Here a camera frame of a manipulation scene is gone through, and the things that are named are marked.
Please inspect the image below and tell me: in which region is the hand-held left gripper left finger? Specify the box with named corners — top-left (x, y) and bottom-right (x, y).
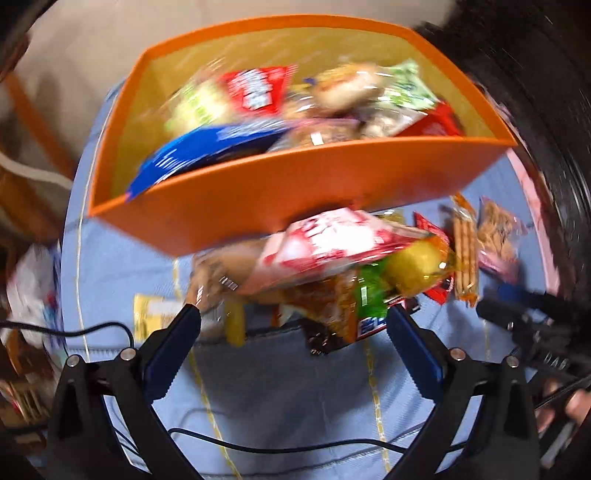
top-left (46, 305), bottom-right (204, 480)

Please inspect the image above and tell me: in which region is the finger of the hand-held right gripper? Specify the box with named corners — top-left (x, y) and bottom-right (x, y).
top-left (496, 282), bottom-right (583, 320)
top-left (475, 296), bottom-right (546, 334)

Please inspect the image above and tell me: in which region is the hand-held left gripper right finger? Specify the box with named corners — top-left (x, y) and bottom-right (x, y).
top-left (384, 305), bottom-right (542, 480)

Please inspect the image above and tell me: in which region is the pink cracker packet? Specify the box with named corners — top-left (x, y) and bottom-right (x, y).
top-left (477, 198), bottom-right (530, 284)

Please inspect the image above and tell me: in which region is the long biscuit packet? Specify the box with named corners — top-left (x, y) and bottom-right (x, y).
top-left (449, 193), bottom-right (482, 308)

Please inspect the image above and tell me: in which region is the yellow stick snack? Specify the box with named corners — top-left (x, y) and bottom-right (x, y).
top-left (223, 299), bottom-right (246, 348)

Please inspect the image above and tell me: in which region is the bright green snack packet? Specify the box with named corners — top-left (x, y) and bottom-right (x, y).
top-left (352, 267), bottom-right (389, 320)

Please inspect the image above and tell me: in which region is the yellow bun packet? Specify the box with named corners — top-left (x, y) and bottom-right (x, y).
top-left (385, 237), bottom-right (452, 297)

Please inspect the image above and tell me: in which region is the brown bread packet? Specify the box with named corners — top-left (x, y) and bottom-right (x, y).
top-left (191, 239), bottom-right (260, 320)

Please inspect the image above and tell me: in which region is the orange spicy snack packet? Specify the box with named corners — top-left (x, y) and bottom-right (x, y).
top-left (285, 271), bottom-right (362, 345)

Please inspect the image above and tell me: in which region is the plain red snack packet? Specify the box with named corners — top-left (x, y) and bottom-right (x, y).
top-left (396, 100), bottom-right (465, 138)

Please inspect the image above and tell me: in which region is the orange cardboard box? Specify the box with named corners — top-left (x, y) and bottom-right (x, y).
top-left (88, 14), bottom-right (519, 258)

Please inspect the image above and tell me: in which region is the blue snack packet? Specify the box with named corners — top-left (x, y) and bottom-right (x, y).
top-left (127, 121), bottom-right (291, 200)

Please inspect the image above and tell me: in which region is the pale green snack packet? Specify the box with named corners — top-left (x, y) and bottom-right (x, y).
top-left (378, 59), bottom-right (440, 112)

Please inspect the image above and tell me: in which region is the clear cracker packet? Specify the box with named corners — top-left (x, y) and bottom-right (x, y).
top-left (267, 117), bottom-right (362, 154)

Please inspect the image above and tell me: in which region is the yellow green snack packet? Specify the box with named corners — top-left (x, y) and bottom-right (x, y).
top-left (163, 78), bottom-right (232, 136)

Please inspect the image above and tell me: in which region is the brown pastry packet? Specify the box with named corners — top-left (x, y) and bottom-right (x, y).
top-left (313, 61), bottom-right (385, 112)

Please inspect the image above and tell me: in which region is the red snack packet white print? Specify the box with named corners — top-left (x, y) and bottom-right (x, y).
top-left (217, 66), bottom-right (297, 117)

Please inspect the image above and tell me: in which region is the person's right hand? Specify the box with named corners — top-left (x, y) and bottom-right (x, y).
top-left (534, 380), bottom-right (591, 433)

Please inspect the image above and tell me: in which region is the pink cloth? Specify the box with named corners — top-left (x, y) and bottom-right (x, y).
top-left (507, 152), bottom-right (560, 289)

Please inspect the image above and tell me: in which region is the blue checked tablecloth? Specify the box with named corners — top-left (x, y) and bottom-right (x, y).
top-left (60, 78), bottom-right (557, 480)

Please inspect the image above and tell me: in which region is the white plastic bag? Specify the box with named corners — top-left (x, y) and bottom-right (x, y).
top-left (6, 244), bottom-right (62, 326)

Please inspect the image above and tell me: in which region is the black carved furniture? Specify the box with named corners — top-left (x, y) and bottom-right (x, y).
top-left (416, 0), bottom-right (591, 324)

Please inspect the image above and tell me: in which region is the carved wooden chair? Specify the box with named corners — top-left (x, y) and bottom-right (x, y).
top-left (0, 46), bottom-right (80, 243)

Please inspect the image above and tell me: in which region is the black cable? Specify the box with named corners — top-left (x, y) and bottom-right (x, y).
top-left (0, 322), bottom-right (136, 349)
top-left (167, 427), bottom-right (468, 457)

